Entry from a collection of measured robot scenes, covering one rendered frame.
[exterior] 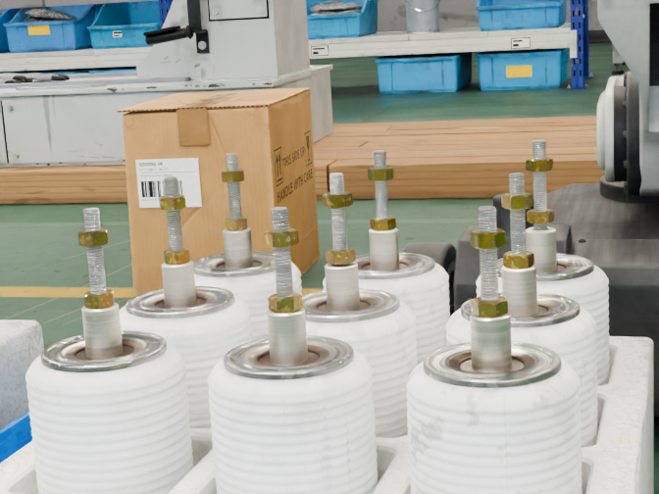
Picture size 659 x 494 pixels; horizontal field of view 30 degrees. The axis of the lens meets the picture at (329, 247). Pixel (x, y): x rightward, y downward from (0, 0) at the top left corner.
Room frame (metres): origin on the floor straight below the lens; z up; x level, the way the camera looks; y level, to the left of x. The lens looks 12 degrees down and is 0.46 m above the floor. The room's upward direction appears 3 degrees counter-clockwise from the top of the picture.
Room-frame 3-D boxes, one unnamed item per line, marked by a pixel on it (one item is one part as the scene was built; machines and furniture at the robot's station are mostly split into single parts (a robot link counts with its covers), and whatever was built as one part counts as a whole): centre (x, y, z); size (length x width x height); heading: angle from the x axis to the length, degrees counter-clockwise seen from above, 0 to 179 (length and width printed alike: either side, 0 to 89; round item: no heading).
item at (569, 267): (0.88, -0.15, 0.25); 0.08 x 0.08 x 0.01
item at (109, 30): (6.03, 0.84, 0.36); 0.50 x 0.38 x 0.21; 164
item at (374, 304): (0.80, -0.01, 0.25); 0.08 x 0.08 x 0.01
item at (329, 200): (0.80, -0.01, 0.32); 0.02 x 0.02 x 0.01; 29
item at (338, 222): (0.80, -0.01, 0.30); 0.01 x 0.01 x 0.08
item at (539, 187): (0.88, -0.15, 0.31); 0.01 x 0.01 x 0.08
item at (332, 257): (0.80, -0.01, 0.29); 0.02 x 0.02 x 0.01; 29
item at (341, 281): (0.80, -0.01, 0.26); 0.02 x 0.02 x 0.03
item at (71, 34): (6.12, 1.25, 0.36); 0.50 x 0.38 x 0.21; 166
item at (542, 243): (0.88, -0.15, 0.26); 0.02 x 0.02 x 0.03
